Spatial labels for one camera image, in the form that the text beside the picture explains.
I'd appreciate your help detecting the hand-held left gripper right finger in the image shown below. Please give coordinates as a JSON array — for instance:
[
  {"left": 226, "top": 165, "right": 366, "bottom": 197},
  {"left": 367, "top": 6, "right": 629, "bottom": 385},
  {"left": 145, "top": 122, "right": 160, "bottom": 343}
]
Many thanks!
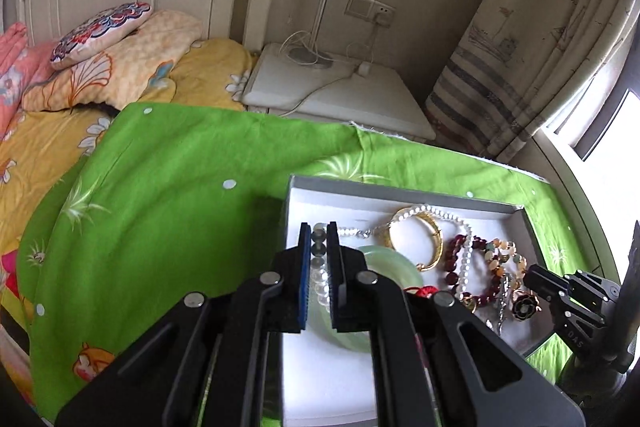
[{"left": 327, "top": 221, "right": 586, "bottom": 427}]

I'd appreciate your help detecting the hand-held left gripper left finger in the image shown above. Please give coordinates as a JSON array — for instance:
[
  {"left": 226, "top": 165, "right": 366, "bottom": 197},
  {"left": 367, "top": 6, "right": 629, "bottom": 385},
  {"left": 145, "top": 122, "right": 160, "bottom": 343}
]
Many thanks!
[{"left": 55, "top": 222, "right": 313, "bottom": 427}]

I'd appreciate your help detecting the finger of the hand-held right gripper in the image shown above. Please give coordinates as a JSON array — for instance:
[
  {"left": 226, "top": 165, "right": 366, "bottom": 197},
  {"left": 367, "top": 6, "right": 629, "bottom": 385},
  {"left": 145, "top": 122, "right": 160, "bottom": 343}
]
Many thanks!
[
  {"left": 551, "top": 303, "right": 609, "bottom": 356},
  {"left": 523, "top": 263, "right": 622, "bottom": 309}
]

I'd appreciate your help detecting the clear bead bracelet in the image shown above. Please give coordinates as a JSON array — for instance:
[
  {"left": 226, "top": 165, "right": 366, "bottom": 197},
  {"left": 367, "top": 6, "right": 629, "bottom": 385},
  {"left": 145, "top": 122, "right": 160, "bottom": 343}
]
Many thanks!
[{"left": 309, "top": 222, "right": 334, "bottom": 314}]

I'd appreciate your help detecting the black flower pearl ring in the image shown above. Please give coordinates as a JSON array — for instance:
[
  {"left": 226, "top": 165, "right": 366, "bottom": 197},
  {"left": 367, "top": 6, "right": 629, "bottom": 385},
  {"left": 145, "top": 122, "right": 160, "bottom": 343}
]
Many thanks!
[{"left": 510, "top": 289, "right": 544, "bottom": 323}]

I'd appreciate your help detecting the rhinestone brooch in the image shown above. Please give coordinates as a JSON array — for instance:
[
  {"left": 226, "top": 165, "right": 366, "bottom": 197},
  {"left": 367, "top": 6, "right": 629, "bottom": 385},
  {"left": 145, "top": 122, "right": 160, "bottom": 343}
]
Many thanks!
[{"left": 487, "top": 272, "right": 519, "bottom": 336}]

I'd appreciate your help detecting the pale multicoloured bead bracelet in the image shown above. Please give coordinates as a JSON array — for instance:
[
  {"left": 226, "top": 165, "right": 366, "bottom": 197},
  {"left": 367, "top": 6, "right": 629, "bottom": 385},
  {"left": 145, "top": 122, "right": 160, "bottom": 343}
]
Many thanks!
[{"left": 482, "top": 237, "right": 529, "bottom": 289}]

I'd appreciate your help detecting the pale green jade bangle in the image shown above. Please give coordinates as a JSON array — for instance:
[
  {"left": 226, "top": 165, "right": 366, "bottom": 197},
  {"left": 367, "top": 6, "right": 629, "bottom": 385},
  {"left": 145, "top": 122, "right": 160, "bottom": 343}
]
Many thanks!
[{"left": 305, "top": 244, "right": 425, "bottom": 353}]

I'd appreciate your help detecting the white jewellery tray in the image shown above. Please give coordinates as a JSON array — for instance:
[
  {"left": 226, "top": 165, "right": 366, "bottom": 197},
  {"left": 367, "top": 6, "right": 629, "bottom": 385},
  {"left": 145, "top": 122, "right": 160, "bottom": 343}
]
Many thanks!
[{"left": 277, "top": 174, "right": 551, "bottom": 420}]

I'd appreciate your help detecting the red knot charm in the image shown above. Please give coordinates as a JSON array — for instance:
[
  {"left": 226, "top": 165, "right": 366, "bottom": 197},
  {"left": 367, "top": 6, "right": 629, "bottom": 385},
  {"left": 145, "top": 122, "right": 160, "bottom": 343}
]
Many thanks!
[{"left": 402, "top": 285, "right": 439, "bottom": 301}]

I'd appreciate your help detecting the dark red bead bracelet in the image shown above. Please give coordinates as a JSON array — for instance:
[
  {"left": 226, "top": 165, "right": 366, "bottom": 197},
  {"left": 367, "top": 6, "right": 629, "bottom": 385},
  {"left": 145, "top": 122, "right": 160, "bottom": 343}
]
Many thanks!
[{"left": 442, "top": 234, "right": 506, "bottom": 310}]

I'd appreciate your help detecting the gold bangle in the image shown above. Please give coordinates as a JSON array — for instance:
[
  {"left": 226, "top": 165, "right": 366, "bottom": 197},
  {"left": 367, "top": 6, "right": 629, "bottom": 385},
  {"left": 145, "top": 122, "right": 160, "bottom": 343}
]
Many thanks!
[{"left": 387, "top": 207, "right": 445, "bottom": 273}]

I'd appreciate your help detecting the white pearl necklace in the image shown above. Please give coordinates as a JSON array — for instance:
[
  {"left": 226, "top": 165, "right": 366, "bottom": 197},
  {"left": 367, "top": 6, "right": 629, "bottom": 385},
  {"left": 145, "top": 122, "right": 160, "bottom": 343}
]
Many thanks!
[{"left": 337, "top": 204, "right": 476, "bottom": 304}]

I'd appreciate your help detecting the beige windowsill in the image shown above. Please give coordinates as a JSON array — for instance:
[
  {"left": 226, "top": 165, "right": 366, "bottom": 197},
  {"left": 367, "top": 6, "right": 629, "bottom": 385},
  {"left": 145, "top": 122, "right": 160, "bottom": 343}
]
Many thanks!
[{"left": 500, "top": 132, "right": 626, "bottom": 288}]

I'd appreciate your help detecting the white nightstand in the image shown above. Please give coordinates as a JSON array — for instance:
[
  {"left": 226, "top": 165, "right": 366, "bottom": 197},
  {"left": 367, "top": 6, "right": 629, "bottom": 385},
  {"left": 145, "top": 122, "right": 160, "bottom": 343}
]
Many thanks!
[{"left": 241, "top": 43, "right": 437, "bottom": 142}]

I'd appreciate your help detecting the green printed sheet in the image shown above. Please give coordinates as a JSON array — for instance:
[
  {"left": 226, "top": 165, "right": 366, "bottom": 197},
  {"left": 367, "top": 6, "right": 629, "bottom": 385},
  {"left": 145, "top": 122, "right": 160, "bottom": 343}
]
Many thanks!
[{"left": 15, "top": 102, "right": 586, "bottom": 425}]

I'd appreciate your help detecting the striped printed curtain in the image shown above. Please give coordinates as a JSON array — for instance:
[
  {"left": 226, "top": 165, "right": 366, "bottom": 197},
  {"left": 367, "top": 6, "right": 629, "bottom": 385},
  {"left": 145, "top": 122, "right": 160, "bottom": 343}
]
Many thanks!
[{"left": 425, "top": 0, "right": 640, "bottom": 158}]

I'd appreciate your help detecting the beige pillow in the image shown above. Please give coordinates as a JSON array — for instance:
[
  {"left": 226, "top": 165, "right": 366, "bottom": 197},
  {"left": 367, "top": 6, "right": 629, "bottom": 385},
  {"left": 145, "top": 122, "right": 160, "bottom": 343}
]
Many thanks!
[{"left": 22, "top": 10, "right": 203, "bottom": 112}]

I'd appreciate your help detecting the yellow floral bedsheet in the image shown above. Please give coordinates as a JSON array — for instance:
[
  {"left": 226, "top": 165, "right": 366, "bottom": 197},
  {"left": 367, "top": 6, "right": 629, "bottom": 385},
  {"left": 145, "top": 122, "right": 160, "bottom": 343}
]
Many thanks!
[{"left": 0, "top": 38, "right": 258, "bottom": 408}]

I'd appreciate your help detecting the red floral cushion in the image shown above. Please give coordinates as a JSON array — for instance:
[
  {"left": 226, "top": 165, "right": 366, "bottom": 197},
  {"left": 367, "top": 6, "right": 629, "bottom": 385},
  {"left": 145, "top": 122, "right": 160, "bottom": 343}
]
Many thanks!
[{"left": 50, "top": 2, "right": 152, "bottom": 70}]

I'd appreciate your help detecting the pink floral quilt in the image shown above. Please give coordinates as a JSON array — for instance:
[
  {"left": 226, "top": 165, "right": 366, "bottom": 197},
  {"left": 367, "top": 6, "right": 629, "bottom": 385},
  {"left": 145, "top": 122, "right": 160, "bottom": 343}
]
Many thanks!
[{"left": 0, "top": 22, "right": 56, "bottom": 142}]

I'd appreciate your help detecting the window frame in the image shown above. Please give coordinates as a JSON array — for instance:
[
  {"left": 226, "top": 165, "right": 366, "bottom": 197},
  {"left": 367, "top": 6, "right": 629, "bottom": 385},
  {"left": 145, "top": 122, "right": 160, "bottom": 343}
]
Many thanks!
[{"left": 545, "top": 89, "right": 640, "bottom": 164}]

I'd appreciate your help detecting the white looped cable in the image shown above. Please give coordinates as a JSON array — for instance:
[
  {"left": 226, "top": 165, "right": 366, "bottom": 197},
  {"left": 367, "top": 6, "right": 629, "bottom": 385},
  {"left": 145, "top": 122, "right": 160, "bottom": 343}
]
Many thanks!
[{"left": 279, "top": 31, "right": 362, "bottom": 118}]

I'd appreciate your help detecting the wall socket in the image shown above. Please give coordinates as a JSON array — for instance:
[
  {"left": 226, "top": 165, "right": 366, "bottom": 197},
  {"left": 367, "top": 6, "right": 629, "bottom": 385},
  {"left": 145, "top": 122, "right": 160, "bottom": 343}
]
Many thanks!
[{"left": 372, "top": 3, "right": 397, "bottom": 28}]

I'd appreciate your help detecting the wall switch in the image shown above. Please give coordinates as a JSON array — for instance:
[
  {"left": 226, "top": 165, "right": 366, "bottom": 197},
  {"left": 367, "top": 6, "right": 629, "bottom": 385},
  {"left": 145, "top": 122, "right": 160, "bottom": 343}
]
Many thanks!
[{"left": 346, "top": 0, "right": 375, "bottom": 20}]

